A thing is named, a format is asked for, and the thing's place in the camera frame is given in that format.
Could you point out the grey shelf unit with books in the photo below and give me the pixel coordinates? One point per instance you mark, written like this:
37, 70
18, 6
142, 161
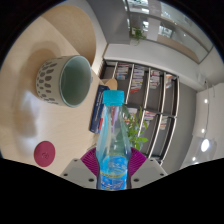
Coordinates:
153, 96

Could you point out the red book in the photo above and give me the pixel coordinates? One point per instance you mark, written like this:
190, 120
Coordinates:
101, 123

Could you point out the round ceiling lights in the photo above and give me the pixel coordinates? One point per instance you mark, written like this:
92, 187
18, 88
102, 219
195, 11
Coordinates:
205, 145

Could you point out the green potted plant white pot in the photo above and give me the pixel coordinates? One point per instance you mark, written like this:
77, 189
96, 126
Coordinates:
135, 130

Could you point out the grey-green patterned mug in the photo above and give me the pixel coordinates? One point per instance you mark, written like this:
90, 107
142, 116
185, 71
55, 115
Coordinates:
53, 80

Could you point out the small potted plant on ledge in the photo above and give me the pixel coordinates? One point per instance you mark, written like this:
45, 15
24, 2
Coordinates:
137, 34

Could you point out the dark blue book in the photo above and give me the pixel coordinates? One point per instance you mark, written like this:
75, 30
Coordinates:
95, 113

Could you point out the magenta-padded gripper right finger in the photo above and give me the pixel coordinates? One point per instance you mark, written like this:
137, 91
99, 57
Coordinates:
148, 171

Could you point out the clear bottle with blue cap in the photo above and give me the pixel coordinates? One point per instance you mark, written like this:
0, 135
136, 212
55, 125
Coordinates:
113, 166

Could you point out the flat round red coaster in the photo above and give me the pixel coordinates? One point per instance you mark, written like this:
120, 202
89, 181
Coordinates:
44, 154

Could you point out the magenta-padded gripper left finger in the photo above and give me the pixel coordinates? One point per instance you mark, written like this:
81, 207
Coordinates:
78, 171

